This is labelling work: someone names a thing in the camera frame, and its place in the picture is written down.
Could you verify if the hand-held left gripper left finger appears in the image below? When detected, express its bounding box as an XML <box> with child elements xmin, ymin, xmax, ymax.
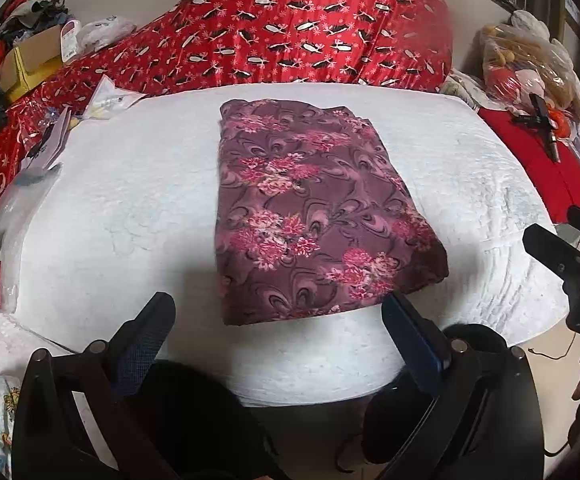
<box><xmin>12</xmin><ymin>291</ymin><xmax>181</xmax><ymax>480</ymax></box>

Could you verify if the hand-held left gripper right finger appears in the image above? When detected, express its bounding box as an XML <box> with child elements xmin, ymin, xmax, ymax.
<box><xmin>381</xmin><ymin>291</ymin><xmax>547</xmax><ymax>480</ymax></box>

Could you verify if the purple floral garment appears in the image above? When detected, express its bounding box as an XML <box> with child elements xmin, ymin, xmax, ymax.
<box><xmin>214</xmin><ymin>98</ymin><xmax>450</xmax><ymax>327</ymax></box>

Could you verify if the pile of dark clothes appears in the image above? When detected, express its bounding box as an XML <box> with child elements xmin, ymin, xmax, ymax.
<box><xmin>0</xmin><ymin>0</ymin><xmax>68</xmax><ymax>196</ymax></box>

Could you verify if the red cushion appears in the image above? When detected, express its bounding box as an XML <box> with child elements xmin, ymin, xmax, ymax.
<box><xmin>477</xmin><ymin>105</ymin><xmax>580</xmax><ymax>225</ymax></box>

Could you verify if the black tripod stick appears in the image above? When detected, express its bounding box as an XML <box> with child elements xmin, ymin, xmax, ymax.
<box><xmin>512</xmin><ymin>92</ymin><xmax>562</xmax><ymax>163</ymax></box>

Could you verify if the white quilted mat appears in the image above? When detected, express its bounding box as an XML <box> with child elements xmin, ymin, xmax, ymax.
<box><xmin>0</xmin><ymin>82</ymin><xmax>571</xmax><ymax>407</ymax></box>

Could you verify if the white bubble wrap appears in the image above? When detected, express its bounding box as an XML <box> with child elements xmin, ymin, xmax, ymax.
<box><xmin>0</xmin><ymin>310</ymin><xmax>76</xmax><ymax>376</ymax></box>

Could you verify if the plastic bag of toys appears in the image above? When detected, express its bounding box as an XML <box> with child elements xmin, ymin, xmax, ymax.
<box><xmin>479</xmin><ymin>10</ymin><xmax>580</xmax><ymax>121</ymax></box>

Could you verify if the pale crumpled cloth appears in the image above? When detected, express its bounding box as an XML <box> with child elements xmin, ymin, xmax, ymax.
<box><xmin>439</xmin><ymin>69</ymin><xmax>487</xmax><ymax>111</ymax></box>

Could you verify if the printed leaflet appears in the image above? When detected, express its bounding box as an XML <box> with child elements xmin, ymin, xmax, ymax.
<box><xmin>20</xmin><ymin>106</ymin><xmax>73</xmax><ymax>173</ymax></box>

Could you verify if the white plastic packet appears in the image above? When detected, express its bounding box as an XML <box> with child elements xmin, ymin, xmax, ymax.
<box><xmin>72</xmin><ymin>74</ymin><xmax>146</xmax><ymax>123</ymax></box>

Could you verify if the yellow box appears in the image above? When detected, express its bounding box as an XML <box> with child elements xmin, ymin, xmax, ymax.
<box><xmin>1</xmin><ymin>45</ymin><xmax>63</xmax><ymax>103</ymax></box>

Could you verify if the cardboard box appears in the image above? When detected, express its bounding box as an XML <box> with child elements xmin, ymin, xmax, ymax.
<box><xmin>0</xmin><ymin>22</ymin><xmax>71</xmax><ymax>88</ymax></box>

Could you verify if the white plastic bag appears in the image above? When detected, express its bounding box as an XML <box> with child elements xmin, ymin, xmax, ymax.
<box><xmin>77</xmin><ymin>16</ymin><xmax>138</xmax><ymax>53</ymax></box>

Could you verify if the red printed blanket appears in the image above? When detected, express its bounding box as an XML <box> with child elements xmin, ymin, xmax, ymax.
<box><xmin>0</xmin><ymin>0</ymin><xmax>455</xmax><ymax>221</ymax></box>

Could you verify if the thin dark cable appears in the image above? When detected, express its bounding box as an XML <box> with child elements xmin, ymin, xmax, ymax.
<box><xmin>527</xmin><ymin>330</ymin><xmax>578</xmax><ymax>362</ymax></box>

